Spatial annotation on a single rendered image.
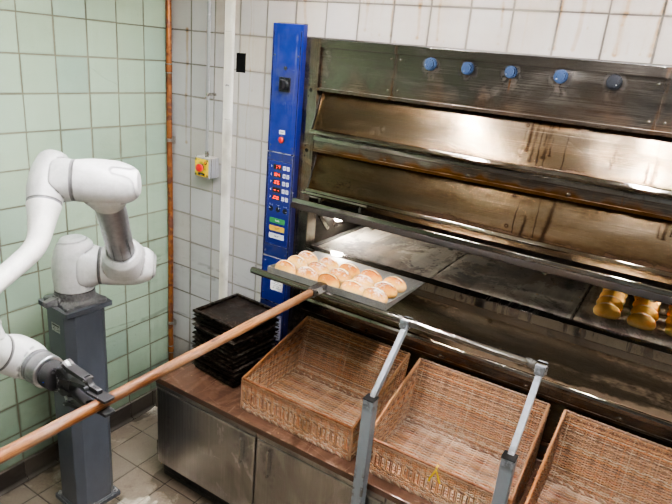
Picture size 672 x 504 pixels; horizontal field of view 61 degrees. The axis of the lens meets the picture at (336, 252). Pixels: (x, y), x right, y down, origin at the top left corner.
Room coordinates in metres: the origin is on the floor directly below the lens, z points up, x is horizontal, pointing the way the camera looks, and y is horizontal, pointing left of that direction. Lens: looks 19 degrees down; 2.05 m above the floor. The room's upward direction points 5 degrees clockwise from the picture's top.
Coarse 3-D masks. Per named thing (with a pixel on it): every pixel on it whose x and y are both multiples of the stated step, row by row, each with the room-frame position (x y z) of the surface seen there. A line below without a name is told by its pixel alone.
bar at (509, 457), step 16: (256, 272) 2.22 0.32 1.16; (304, 288) 2.09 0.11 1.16; (352, 304) 1.98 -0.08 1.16; (400, 320) 1.87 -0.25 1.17; (416, 320) 1.87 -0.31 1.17; (400, 336) 1.85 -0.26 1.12; (448, 336) 1.79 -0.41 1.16; (464, 336) 1.78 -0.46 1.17; (496, 352) 1.70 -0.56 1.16; (512, 352) 1.69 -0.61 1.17; (384, 368) 1.77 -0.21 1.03; (544, 368) 1.62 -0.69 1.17; (368, 400) 1.68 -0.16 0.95; (528, 400) 1.57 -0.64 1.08; (368, 416) 1.67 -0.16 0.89; (528, 416) 1.55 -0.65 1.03; (368, 432) 1.67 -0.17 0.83; (368, 448) 1.67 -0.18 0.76; (512, 448) 1.47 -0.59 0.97; (368, 464) 1.69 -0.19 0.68; (512, 464) 1.43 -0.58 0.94; (496, 480) 1.44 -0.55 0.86; (352, 496) 1.68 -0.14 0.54; (496, 496) 1.44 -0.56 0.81
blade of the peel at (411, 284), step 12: (312, 252) 2.48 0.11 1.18; (360, 264) 2.38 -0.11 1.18; (288, 276) 2.15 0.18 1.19; (300, 276) 2.12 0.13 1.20; (384, 276) 2.26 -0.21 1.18; (336, 288) 2.03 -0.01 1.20; (408, 288) 2.15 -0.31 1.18; (360, 300) 1.98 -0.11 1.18; (372, 300) 1.95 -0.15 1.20; (396, 300) 2.00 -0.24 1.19
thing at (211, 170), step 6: (198, 156) 2.81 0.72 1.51; (204, 156) 2.82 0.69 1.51; (210, 156) 2.84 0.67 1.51; (198, 162) 2.80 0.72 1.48; (210, 162) 2.77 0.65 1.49; (216, 162) 2.81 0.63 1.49; (204, 168) 2.78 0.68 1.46; (210, 168) 2.77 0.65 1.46; (216, 168) 2.81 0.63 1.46; (198, 174) 2.80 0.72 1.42; (204, 174) 2.78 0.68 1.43; (210, 174) 2.78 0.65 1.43; (216, 174) 2.81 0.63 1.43
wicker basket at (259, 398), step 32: (320, 320) 2.46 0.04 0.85; (288, 352) 2.37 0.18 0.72; (320, 352) 2.40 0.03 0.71; (384, 352) 2.27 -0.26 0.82; (256, 384) 2.05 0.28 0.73; (288, 384) 2.30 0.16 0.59; (320, 384) 2.33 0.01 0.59; (352, 384) 2.28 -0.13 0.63; (384, 384) 2.04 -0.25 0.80; (288, 416) 1.97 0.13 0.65; (320, 416) 1.89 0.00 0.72; (352, 416) 2.10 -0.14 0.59; (352, 448) 1.83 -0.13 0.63
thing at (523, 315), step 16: (336, 256) 2.46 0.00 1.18; (352, 256) 2.48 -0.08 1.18; (400, 272) 2.33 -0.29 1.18; (432, 288) 2.22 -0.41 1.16; (448, 288) 2.19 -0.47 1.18; (464, 288) 2.21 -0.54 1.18; (480, 304) 2.12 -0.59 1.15; (496, 304) 2.08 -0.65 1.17; (512, 304) 2.09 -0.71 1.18; (528, 320) 2.02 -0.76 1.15; (544, 320) 1.99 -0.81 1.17; (560, 320) 1.97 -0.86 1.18; (576, 336) 1.93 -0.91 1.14; (592, 336) 1.90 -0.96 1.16; (608, 336) 1.88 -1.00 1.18; (624, 336) 1.89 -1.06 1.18; (640, 352) 1.82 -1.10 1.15; (656, 352) 1.80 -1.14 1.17
